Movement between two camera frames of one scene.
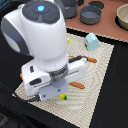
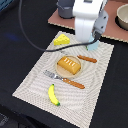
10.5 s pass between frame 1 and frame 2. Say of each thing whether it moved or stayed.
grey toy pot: stayed
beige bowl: stayed
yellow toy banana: moved
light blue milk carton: stayed
